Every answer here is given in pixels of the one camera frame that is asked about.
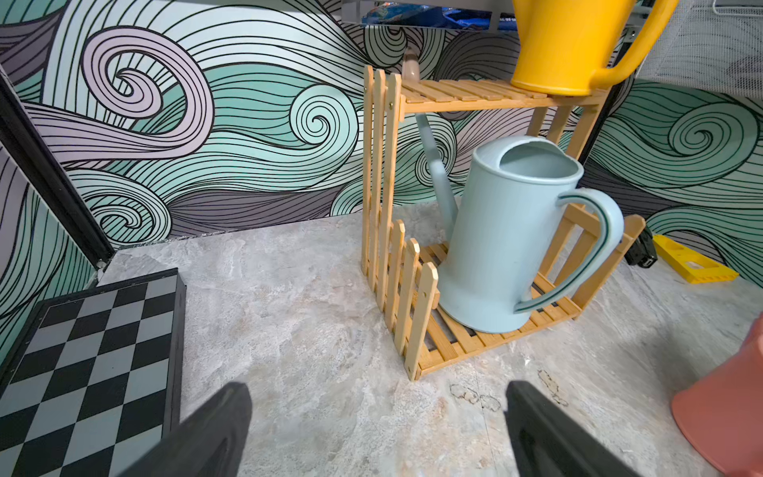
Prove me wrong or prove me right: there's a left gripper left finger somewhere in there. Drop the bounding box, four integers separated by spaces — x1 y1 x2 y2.
122 382 252 477

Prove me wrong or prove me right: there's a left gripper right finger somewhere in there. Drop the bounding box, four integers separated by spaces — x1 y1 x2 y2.
505 381 637 476

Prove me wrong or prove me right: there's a wooden slatted two-tier shelf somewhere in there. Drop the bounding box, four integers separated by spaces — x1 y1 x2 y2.
361 67 646 381

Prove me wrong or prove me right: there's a large pale blue watering can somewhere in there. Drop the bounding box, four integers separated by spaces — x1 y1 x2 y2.
401 50 626 335

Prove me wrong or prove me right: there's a small yellow watering can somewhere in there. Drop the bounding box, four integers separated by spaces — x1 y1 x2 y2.
511 0 679 97

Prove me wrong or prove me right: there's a small pink watering can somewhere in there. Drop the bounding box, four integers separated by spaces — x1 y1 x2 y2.
671 318 762 476

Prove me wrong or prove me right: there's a black grey chessboard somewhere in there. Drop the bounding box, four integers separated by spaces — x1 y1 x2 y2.
1 268 187 476

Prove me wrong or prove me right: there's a yellow triangular plastic stand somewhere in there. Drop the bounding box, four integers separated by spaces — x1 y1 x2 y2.
653 235 739 284

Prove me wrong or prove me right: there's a blue snack packet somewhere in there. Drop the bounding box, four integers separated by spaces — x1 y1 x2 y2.
362 0 520 32

